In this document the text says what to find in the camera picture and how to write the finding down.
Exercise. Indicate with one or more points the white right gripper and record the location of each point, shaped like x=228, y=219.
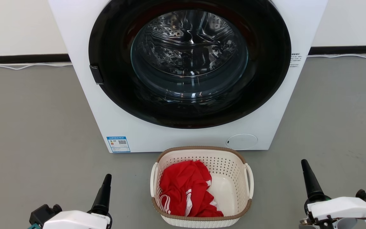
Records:
x=342, y=206

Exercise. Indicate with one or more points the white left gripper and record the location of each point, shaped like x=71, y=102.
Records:
x=75, y=220

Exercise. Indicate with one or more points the white perforated laundry basket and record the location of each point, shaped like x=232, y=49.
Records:
x=230, y=178

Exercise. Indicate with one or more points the blue energy label sticker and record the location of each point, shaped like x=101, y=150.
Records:
x=118, y=144

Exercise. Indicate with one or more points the round white filter cover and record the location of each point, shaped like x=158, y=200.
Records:
x=241, y=141

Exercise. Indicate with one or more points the red garment with white stripes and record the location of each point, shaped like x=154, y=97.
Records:
x=183, y=187

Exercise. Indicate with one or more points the small printed text sticker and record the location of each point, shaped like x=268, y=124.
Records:
x=295, y=60

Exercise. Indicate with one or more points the round black washer door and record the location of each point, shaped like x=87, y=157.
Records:
x=113, y=63

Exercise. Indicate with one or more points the white front-load washing machine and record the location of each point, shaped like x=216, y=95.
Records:
x=81, y=47

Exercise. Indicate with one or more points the steel washer drum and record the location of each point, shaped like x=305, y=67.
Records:
x=189, y=44

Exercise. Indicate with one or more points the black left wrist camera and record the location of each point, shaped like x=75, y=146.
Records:
x=44, y=213

